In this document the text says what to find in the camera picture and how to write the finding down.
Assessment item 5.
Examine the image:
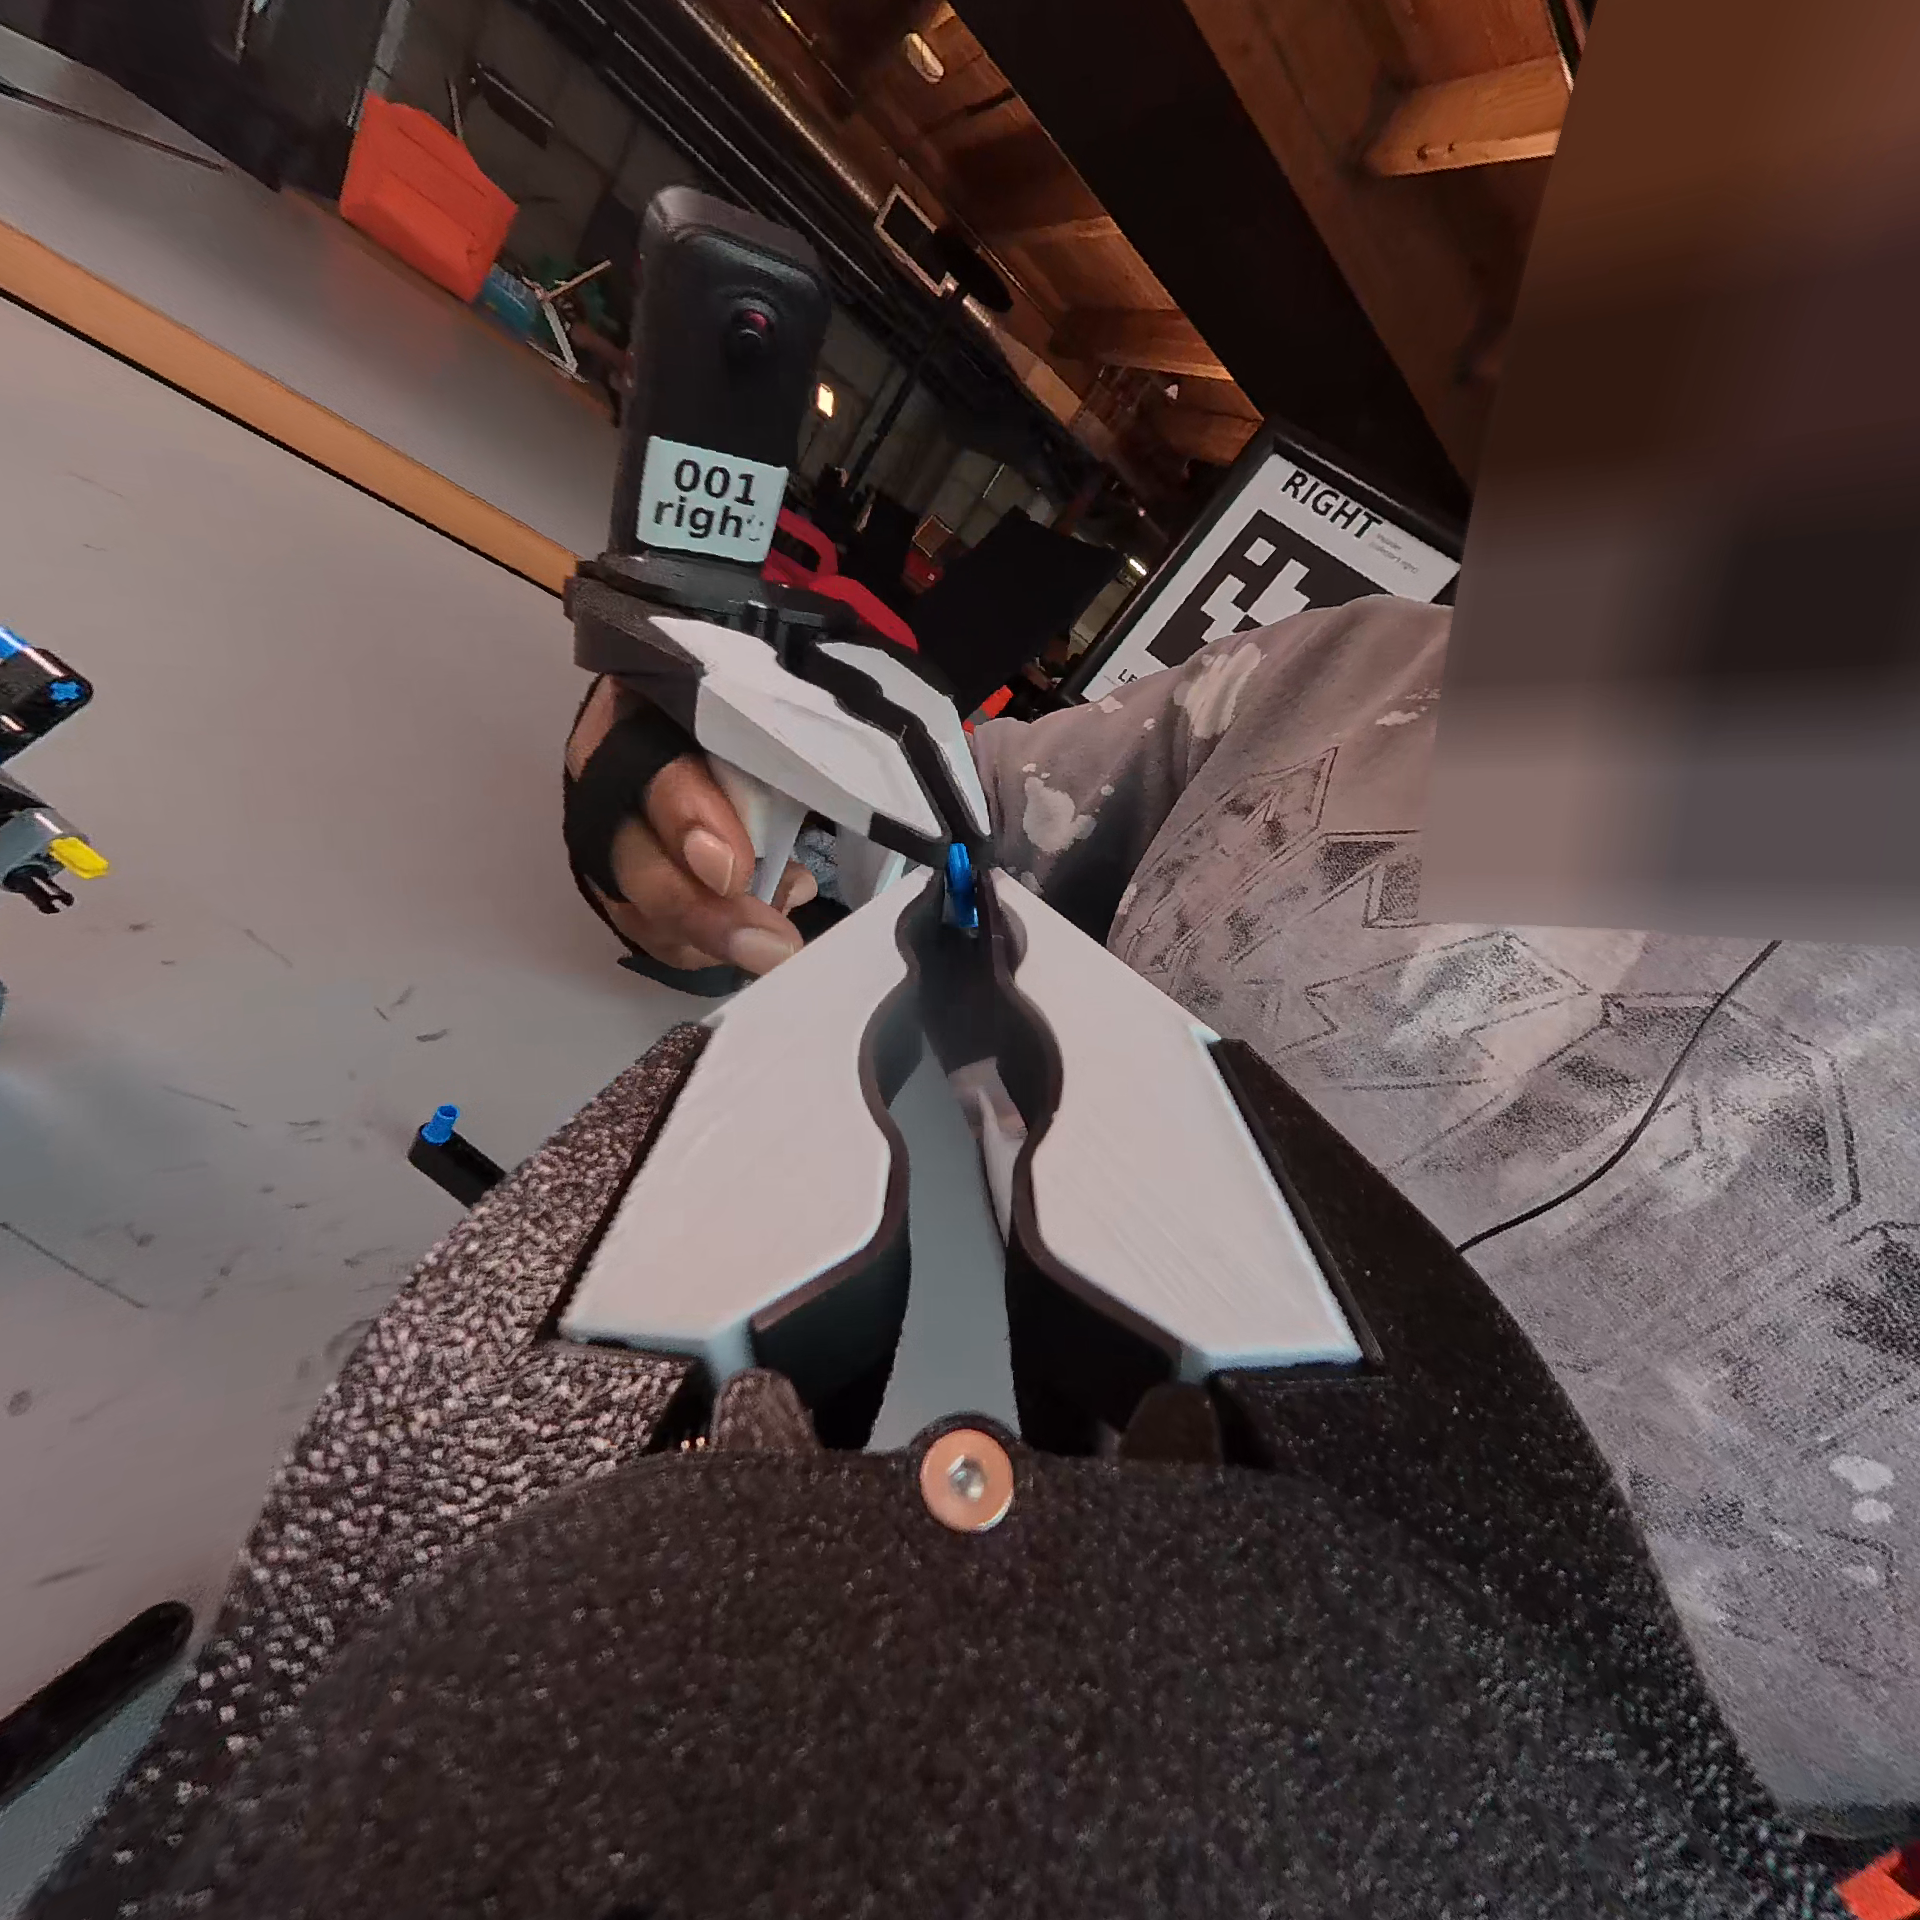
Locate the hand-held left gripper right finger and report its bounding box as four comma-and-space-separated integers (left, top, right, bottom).
977, 867, 1368, 1386

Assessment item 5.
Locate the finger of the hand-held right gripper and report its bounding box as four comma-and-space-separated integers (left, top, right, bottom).
652, 618, 946, 841
809, 642, 995, 846

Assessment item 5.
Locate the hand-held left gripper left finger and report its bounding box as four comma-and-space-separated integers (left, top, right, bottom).
555, 867, 922, 1383

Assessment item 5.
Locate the black toy brick beam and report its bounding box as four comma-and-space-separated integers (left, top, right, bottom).
919, 907, 1015, 1058
407, 1127, 509, 1209

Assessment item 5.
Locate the person's right forearm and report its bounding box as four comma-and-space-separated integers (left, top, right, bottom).
960, 593, 1457, 963

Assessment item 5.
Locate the person's right hand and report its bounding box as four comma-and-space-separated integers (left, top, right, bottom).
565, 674, 845, 999

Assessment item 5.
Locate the orange crate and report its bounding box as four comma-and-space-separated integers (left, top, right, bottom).
337, 94, 520, 301

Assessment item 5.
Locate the black white marker board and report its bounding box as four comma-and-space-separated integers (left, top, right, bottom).
1064, 427, 1465, 706

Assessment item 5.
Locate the grey printed sweater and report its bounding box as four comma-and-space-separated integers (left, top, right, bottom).
1112, 907, 1920, 1825

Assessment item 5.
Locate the toy brick model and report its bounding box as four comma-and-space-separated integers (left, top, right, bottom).
0, 626, 111, 916

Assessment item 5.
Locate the black plastic part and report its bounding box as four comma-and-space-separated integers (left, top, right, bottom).
0, 1602, 196, 1801

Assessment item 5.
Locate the thin black cable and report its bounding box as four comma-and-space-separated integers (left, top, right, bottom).
1458, 939, 1785, 1254

